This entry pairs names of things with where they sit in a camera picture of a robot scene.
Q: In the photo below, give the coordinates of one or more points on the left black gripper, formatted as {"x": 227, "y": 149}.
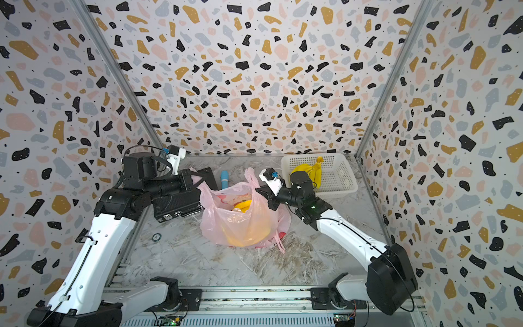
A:
{"x": 179, "y": 176}

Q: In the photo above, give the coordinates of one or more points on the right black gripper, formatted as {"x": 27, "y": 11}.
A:
{"x": 272, "y": 199}

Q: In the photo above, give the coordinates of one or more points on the yellow banana bunch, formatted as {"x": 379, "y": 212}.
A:
{"x": 247, "y": 224}
{"x": 314, "y": 171}

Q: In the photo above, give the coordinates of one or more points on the pink plastic bag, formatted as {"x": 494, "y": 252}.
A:
{"x": 217, "y": 205}

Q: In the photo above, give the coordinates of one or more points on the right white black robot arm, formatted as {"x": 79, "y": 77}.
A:
{"x": 390, "y": 280}

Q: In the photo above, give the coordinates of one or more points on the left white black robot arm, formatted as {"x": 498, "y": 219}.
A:
{"x": 78, "y": 301}

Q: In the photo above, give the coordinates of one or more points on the yellow banana bunch in basket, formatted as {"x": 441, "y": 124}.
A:
{"x": 314, "y": 171}

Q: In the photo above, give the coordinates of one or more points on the white plastic basket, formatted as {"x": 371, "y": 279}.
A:
{"x": 337, "y": 177}

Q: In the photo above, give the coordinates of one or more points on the black flat case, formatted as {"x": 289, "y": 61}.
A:
{"x": 178, "y": 195}

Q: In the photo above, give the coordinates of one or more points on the light blue cylinder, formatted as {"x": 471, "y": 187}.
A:
{"x": 224, "y": 178}

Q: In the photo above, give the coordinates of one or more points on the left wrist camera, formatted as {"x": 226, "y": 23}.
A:
{"x": 174, "y": 155}

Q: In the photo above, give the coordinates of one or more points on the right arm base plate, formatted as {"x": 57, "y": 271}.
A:
{"x": 328, "y": 298}

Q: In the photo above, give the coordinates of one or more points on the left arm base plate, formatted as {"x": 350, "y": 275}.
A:
{"x": 186, "y": 299}

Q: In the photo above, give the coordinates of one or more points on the aluminium front rail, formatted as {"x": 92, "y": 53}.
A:
{"x": 273, "y": 306}

